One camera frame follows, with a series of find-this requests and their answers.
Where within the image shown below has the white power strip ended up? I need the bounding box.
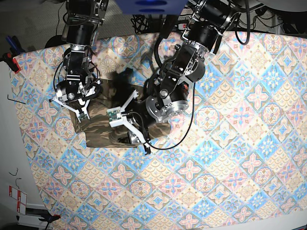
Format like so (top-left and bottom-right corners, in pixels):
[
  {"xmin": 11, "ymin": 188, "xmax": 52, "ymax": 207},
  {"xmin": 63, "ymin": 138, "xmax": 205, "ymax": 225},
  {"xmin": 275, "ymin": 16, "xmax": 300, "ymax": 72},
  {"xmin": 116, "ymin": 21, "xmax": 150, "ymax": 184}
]
[{"xmin": 177, "ymin": 23, "xmax": 188, "ymax": 31}]

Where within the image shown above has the red black clamp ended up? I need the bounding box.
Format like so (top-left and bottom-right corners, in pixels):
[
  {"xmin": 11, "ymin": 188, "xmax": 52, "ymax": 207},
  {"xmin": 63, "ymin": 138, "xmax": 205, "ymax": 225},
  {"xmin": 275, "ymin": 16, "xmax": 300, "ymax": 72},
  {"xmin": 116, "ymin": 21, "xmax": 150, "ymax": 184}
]
[{"xmin": 0, "ymin": 35, "xmax": 25, "ymax": 73}]

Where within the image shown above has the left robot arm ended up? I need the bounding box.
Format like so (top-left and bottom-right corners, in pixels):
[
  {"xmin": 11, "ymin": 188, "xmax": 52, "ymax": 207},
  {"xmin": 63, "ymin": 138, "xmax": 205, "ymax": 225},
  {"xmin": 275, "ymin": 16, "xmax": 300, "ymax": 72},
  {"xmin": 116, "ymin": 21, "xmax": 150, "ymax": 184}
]
[{"xmin": 107, "ymin": 0, "xmax": 251, "ymax": 153}]

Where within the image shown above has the red white label card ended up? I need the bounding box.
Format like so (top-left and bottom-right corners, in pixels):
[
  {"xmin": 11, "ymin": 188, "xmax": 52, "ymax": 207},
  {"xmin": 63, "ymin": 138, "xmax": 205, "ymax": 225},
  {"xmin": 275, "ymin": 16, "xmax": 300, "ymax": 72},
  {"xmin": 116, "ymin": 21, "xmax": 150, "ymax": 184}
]
[{"xmin": 9, "ymin": 186, "xmax": 27, "ymax": 215}]

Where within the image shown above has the black support post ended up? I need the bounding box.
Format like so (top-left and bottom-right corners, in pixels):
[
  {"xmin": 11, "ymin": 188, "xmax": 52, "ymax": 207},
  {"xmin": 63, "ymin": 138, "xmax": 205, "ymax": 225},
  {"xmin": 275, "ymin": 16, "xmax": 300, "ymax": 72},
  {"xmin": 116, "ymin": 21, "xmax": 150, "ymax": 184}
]
[{"xmin": 159, "ymin": 14, "xmax": 179, "ymax": 39}]

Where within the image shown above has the camouflage T-shirt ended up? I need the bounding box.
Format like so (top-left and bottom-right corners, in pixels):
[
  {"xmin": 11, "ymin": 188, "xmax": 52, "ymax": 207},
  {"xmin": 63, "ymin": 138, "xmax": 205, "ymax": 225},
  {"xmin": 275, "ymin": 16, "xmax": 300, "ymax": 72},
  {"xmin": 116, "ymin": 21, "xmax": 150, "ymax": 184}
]
[{"xmin": 69, "ymin": 80, "xmax": 171, "ymax": 149}]

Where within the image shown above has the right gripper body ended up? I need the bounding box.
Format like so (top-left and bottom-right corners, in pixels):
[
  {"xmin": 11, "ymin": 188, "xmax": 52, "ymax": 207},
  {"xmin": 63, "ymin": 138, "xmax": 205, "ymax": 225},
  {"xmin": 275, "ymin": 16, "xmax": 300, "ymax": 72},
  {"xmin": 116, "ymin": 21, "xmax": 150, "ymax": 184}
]
[{"xmin": 49, "ymin": 80, "xmax": 101, "ymax": 122}]

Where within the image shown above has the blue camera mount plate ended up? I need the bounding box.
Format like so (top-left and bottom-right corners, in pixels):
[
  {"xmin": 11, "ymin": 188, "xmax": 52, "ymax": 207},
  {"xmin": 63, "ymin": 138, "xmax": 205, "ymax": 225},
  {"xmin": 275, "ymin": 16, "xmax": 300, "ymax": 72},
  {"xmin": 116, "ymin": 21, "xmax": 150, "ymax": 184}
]
[{"xmin": 115, "ymin": 0, "xmax": 188, "ymax": 15}]

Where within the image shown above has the blue orange clamp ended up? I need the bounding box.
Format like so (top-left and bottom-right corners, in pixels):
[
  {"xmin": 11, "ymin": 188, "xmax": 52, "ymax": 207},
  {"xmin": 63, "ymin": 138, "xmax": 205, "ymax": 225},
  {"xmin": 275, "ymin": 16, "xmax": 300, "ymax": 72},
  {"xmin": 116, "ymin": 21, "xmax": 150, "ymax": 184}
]
[{"xmin": 39, "ymin": 214, "xmax": 61, "ymax": 223}]

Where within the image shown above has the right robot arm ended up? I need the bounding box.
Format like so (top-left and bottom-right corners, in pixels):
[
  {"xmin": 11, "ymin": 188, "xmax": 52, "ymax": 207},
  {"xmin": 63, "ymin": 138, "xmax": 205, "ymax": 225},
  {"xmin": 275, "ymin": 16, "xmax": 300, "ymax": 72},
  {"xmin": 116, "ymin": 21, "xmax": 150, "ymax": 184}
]
[{"xmin": 51, "ymin": 0, "xmax": 108, "ymax": 122}]

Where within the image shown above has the patterned tile tablecloth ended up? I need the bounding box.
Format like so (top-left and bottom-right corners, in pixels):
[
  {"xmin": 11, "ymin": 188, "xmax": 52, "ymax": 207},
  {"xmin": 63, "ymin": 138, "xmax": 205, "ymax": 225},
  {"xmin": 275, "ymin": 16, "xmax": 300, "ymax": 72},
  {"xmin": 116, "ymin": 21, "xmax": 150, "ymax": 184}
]
[{"xmin": 10, "ymin": 32, "xmax": 307, "ymax": 230}]

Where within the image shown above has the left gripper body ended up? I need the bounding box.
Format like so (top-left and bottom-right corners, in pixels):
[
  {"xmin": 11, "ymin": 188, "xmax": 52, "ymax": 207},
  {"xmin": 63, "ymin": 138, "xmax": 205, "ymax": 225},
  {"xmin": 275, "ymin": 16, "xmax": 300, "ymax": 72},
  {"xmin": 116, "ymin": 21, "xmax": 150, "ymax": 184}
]
[{"xmin": 107, "ymin": 90, "xmax": 156, "ymax": 155}]

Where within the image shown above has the black hex key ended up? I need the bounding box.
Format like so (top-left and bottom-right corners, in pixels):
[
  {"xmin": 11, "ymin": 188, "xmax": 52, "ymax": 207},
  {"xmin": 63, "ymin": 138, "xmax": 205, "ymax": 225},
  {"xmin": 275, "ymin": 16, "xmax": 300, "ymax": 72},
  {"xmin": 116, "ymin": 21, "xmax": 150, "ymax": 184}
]
[{"xmin": 7, "ymin": 94, "xmax": 26, "ymax": 105}]

